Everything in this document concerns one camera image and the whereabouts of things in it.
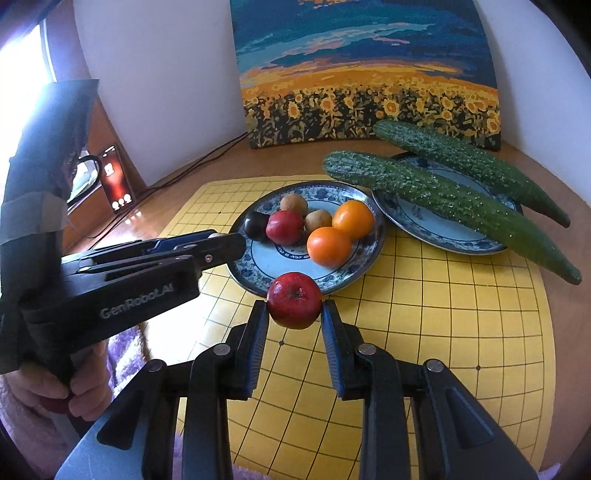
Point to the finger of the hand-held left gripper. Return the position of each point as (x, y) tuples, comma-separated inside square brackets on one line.
[(221, 251), (184, 240)]

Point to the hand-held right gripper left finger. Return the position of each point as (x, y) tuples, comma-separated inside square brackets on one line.
[(258, 344)]

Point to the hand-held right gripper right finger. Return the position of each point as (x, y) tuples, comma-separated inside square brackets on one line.
[(333, 344)]

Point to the dark plum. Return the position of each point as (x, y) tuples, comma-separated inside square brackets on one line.
[(256, 225)]

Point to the blue patterned plate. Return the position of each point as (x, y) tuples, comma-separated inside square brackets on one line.
[(277, 265), (415, 221)]

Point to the red apple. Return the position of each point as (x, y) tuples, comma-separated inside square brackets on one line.
[(284, 227), (295, 300)]

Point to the brown longan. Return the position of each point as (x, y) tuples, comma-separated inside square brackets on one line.
[(294, 204), (318, 220)]

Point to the orange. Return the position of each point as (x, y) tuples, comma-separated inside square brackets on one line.
[(328, 247), (353, 219)]

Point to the person's left hand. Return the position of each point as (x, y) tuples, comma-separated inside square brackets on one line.
[(90, 383)]

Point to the purple fluffy towel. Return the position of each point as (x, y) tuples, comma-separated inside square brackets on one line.
[(127, 355)]

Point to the phone with red screen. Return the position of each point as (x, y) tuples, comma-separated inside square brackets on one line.
[(115, 180)]

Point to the yellow grid game board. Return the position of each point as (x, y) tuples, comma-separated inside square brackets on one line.
[(438, 350)]

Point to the green cucumber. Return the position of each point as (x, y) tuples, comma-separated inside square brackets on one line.
[(466, 159), (443, 198)]

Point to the sunflower field painting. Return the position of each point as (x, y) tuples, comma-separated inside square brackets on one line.
[(360, 69)]

